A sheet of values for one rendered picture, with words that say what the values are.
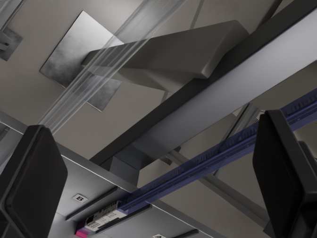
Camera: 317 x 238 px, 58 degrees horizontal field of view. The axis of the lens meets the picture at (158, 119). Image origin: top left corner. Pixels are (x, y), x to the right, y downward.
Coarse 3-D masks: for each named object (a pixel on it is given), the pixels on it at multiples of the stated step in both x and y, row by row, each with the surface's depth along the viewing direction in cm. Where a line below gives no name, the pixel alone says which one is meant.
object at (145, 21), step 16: (144, 0) 14; (160, 0) 14; (176, 0) 14; (144, 16) 14; (160, 16) 14; (128, 32) 15; (144, 32) 15; (112, 48) 16; (128, 48) 16; (96, 64) 16; (112, 64) 16; (80, 80) 17; (96, 80) 17; (64, 96) 18; (80, 96) 18; (48, 112) 20; (64, 112) 19
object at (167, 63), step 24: (96, 24) 98; (216, 24) 28; (240, 24) 26; (72, 48) 96; (96, 48) 99; (144, 48) 44; (168, 48) 36; (192, 48) 30; (216, 48) 26; (48, 72) 95; (72, 72) 98; (120, 72) 55; (144, 72) 41; (168, 72) 32; (192, 72) 27; (96, 96) 102
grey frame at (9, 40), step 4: (0, 32) 63; (0, 36) 66; (4, 36) 71; (0, 40) 76; (4, 40) 74; (8, 40) 81; (0, 44) 73; (4, 44) 83; (8, 44) 89; (0, 48) 78; (4, 48) 84
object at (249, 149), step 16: (304, 96) 18; (288, 112) 18; (304, 112) 17; (256, 128) 19; (224, 144) 21; (240, 144) 20; (192, 160) 23; (208, 160) 22; (224, 160) 21; (160, 176) 25; (176, 176) 23; (192, 176) 23; (144, 192) 26; (160, 192) 25; (128, 208) 28; (80, 224) 33
